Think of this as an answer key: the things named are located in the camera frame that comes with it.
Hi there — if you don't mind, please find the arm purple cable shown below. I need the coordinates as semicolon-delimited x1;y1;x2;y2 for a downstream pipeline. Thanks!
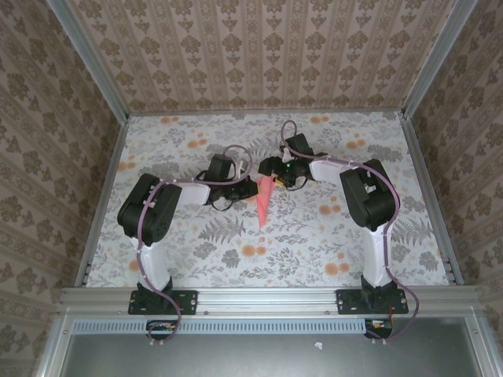
135;145;255;347
279;119;420;343

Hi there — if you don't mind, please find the floral table cover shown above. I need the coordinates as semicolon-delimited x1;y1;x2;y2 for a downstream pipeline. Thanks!
84;112;451;288

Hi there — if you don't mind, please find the small connector board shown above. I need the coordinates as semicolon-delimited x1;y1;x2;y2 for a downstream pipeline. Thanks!
364;317;395;339
145;320;178;342

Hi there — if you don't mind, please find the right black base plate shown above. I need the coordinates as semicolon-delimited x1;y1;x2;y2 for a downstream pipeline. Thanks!
336;289;409;315

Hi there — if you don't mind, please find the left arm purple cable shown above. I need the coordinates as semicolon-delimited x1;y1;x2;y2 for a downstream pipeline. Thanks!
135;145;255;347

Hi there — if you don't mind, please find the pink cloth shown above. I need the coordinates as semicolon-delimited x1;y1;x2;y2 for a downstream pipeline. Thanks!
254;175;278;229

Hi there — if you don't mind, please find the aluminium corner post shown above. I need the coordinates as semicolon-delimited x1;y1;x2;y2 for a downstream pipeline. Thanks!
46;0;130;123
401;0;479;119

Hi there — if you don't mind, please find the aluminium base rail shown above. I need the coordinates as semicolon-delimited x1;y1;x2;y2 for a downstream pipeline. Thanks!
58;285;481;316

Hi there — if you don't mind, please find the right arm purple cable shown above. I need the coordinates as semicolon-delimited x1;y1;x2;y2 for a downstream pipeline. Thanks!
279;119;420;343

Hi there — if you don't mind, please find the grey metal panel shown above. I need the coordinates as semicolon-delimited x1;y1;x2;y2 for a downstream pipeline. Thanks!
58;331;479;377

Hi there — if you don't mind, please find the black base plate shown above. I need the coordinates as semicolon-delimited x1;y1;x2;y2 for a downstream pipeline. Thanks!
128;289;198;317
336;289;409;315

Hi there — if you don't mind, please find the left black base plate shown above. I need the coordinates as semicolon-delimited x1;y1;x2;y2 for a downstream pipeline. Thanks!
128;289;198;317

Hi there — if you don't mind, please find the aluminium side rail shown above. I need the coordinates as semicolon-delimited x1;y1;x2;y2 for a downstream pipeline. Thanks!
400;112;465;286
74;115;130;287

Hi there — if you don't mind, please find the aluminium table edge rail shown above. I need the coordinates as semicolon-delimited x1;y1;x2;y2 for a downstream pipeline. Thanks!
126;109;406;117

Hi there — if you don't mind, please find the grey slotted cable duct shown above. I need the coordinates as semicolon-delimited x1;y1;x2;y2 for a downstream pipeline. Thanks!
72;317;366;335

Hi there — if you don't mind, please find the aluminium lower frame strut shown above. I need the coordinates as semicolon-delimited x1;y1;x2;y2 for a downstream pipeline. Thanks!
37;309;75;377
465;313;496;377

